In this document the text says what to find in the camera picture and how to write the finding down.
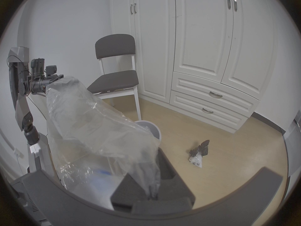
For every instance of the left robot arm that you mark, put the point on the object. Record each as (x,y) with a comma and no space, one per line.
(22,107)

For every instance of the black plastic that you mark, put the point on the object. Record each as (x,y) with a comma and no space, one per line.
(202,148)

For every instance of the white wardrobe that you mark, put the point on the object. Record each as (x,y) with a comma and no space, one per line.
(199,43)

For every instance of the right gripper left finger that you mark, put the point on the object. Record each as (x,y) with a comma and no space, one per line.
(128,192)

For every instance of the grey and white chair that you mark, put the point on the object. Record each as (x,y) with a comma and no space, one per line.
(115,81)

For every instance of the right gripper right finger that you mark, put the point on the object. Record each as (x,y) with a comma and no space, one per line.
(174,182)

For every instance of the white trash bin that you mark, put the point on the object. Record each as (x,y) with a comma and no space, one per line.
(156,132)

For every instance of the clear plastic bag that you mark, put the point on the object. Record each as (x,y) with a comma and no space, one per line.
(94,126)

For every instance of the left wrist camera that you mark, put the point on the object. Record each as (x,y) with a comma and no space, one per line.
(51,70)

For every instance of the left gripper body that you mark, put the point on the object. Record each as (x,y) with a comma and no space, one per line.
(43,82)

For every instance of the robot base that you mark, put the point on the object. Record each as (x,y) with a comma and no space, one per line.
(40,152)

